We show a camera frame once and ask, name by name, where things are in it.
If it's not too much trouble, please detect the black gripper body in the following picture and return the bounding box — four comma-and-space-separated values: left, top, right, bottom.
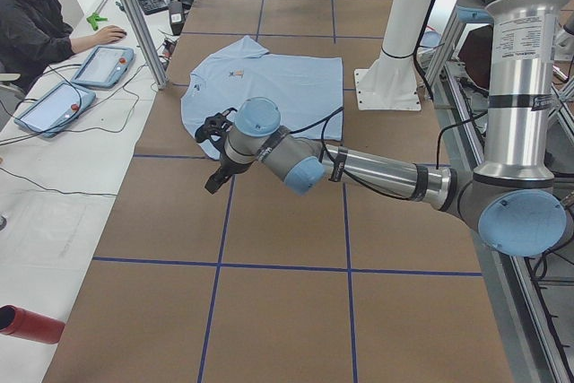
210, 152, 238, 186

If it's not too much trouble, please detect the near blue teach pendant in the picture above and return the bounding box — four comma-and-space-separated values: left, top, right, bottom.
14, 82, 96, 138

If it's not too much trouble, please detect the light blue t-shirt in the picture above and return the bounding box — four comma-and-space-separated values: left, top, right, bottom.
180, 36, 344, 141

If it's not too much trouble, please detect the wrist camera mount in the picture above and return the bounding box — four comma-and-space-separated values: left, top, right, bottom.
195, 108, 237, 146

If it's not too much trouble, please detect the white central pedestal column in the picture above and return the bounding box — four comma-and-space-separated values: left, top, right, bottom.
354, 0, 433, 111

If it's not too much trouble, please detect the red cylinder bottle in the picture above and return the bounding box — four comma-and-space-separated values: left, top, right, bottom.
1, 305, 65, 344

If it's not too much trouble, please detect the person in dark jacket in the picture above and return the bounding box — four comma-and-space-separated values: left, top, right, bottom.
1, 0, 123, 92

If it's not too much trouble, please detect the blue teach pendant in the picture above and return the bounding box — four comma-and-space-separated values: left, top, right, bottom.
71, 45, 135, 89
14, 82, 96, 138

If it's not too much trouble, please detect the green plastic tool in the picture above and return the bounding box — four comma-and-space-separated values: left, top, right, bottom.
86, 12, 109, 31

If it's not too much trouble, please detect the aluminium frame post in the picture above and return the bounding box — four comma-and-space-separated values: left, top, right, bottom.
120, 0, 168, 90

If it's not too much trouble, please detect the far blue teach pendant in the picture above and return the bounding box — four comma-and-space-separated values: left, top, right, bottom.
71, 45, 135, 89

